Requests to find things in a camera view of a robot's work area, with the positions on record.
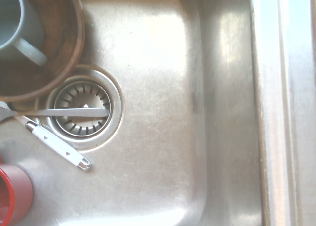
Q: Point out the stainless steel kitchen sink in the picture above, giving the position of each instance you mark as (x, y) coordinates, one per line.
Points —
(160, 137)

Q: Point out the metal sink drain strainer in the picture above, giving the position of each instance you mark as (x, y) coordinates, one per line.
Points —
(114, 100)

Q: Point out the plain metal cutlery piece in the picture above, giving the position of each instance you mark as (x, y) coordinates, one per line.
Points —
(74, 112)

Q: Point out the brown wooden bowl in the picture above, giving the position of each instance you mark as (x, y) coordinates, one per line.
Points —
(61, 50)

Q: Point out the grey-blue ceramic mug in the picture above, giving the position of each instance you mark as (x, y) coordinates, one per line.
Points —
(24, 25)

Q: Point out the red cup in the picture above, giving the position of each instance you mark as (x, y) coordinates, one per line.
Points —
(17, 191)

